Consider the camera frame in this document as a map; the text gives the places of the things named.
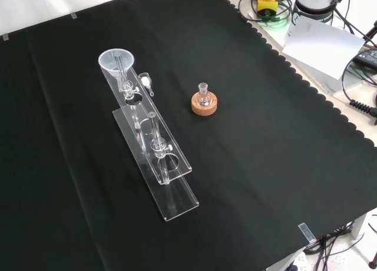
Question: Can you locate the black coiled cable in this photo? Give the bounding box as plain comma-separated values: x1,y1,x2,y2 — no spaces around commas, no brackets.
340,56,377,119

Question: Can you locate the cork ring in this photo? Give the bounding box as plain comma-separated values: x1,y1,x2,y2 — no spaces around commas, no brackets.
191,91,219,117

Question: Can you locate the clear glass weighing funnel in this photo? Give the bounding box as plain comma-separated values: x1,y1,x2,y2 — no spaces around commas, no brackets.
138,72,156,97

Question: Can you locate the pale board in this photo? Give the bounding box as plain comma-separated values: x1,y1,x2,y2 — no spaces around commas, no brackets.
282,16,366,81

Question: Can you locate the white power strip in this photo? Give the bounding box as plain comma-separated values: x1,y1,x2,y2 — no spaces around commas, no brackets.
290,251,309,271

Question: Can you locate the clear acrylic funnel stand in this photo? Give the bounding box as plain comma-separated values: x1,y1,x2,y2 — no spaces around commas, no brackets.
100,51,200,223

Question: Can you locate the white table leg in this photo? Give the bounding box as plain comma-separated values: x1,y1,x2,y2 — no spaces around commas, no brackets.
349,212,369,240

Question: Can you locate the black power adapter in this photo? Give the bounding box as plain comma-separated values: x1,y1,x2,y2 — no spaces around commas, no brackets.
352,43,377,69

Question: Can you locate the small glass round-bottom flask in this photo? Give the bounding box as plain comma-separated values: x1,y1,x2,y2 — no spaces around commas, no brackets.
197,82,212,107

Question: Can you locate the black cloth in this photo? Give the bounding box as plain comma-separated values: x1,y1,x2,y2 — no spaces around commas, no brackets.
0,0,377,271

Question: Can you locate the yellow stop button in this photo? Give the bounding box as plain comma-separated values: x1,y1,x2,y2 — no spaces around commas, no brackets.
256,0,279,19

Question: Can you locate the black tripod leg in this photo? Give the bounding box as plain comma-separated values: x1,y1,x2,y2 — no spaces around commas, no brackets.
363,19,377,44

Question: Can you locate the translucent plastic funnel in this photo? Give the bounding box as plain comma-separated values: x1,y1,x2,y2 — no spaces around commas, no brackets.
98,49,135,91

